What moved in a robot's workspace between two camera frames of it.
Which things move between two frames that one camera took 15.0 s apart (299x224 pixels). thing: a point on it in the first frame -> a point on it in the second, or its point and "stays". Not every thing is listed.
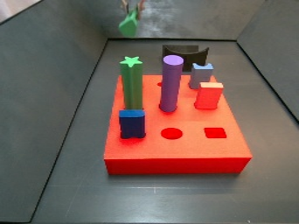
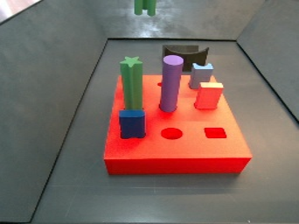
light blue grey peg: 200,74 stays
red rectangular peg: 208,96 stays
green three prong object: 128,24 -> 144,4
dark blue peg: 132,123 stays
